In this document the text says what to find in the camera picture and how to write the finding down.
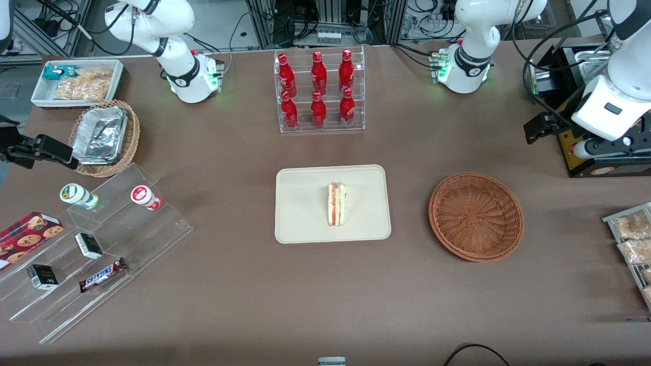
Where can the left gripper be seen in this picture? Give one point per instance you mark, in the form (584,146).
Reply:
(565,114)

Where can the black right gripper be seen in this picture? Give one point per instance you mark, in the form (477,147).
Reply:
(11,147)

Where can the triangular sandwich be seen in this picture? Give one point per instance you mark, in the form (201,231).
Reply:
(336,203)

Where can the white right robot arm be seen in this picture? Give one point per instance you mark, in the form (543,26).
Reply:
(173,56)

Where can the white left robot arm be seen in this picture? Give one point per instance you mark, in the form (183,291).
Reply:
(473,25)

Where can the aluminium foil tray stack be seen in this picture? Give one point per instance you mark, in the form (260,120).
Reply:
(99,134)

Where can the small tan wicker basket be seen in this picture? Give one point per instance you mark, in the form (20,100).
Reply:
(133,132)

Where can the large brown wicker basket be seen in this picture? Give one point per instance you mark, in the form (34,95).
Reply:
(475,218)

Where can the beige rectangular tray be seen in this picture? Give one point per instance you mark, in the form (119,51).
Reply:
(305,203)

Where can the green lid yogurt cup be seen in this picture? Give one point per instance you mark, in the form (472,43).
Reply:
(76,194)

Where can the white rectangular bin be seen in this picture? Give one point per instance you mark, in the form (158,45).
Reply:
(40,96)

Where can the black hot food display case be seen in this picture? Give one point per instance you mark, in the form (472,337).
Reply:
(585,170)

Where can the clear bag of crackers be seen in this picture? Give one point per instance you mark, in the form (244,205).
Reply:
(81,90)
(96,74)

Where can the steel food pan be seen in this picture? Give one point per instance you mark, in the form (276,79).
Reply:
(592,63)

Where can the teal snack packet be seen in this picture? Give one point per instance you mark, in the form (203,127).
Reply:
(56,72)

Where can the red chocolate cookie box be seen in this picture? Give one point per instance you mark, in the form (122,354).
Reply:
(25,236)

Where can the red lid yogurt cup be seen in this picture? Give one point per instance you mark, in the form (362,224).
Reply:
(142,195)

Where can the small black box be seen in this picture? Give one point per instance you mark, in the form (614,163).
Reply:
(42,277)
(89,245)

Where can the clear acrylic stepped display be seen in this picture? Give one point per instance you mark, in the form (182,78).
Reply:
(132,239)

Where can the grey snack rack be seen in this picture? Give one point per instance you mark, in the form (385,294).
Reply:
(610,219)

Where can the snickers chocolate bar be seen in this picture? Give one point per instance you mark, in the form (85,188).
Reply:
(101,275)

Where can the clear bag of pastry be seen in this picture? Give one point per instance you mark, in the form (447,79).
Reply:
(630,226)
(635,251)
(646,275)
(647,295)

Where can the red cola bottle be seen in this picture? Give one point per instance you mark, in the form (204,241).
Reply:
(286,76)
(347,110)
(346,72)
(319,73)
(289,113)
(318,112)

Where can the clear acrylic bottle rack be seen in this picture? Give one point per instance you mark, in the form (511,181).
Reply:
(330,127)

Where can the grey device at table edge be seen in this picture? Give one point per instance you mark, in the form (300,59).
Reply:
(331,361)

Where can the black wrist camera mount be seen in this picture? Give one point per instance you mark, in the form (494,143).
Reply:
(615,145)

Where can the aluminium equipment frame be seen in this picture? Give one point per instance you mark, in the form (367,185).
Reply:
(330,15)

